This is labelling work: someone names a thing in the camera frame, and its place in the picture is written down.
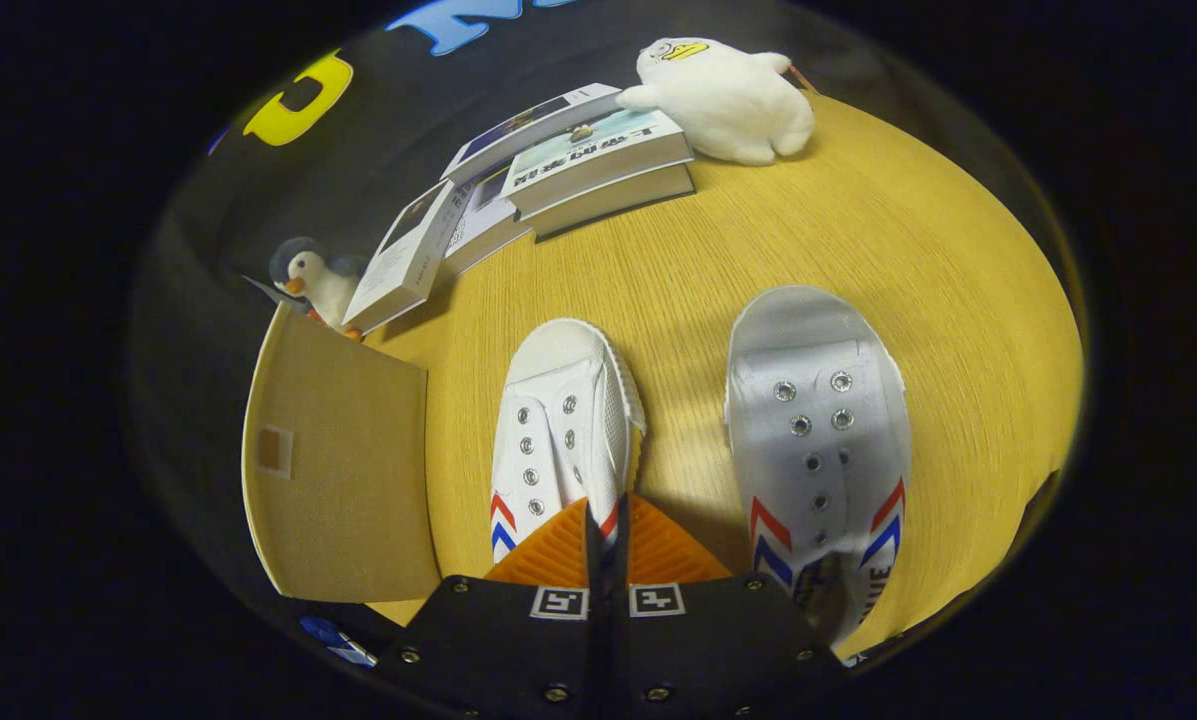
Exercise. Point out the white duck plush toy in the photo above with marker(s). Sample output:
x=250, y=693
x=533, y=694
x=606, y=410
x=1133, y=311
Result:
x=728, y=105

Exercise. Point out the white book portrait cover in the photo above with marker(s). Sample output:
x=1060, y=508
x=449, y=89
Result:
x=403, y=260

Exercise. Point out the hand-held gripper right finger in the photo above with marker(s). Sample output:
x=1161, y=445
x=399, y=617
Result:
x=718, y=640

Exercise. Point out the white book dark blue picture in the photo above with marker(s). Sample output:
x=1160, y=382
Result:
x=533, y=125

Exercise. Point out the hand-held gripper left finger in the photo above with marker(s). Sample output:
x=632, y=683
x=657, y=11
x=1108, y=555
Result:
x=518, y=640

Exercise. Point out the white striped canvas shoe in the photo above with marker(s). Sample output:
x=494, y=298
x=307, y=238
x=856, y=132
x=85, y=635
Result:
x=813, y=440
x=558, y=420

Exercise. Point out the teal cover book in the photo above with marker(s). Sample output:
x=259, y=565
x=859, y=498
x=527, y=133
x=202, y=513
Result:
x=598, y=155

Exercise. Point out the white book grey text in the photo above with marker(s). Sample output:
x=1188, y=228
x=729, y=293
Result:
x=488, y=225

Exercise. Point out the beige fabric storage box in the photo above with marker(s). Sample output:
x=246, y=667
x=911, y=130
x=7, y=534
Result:
x=343, y=470

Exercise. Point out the thick grey book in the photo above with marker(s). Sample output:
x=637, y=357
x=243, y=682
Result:
x=618, y=198

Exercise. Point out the grey penguin plush toy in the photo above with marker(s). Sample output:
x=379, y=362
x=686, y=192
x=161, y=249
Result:
x=323, y=285

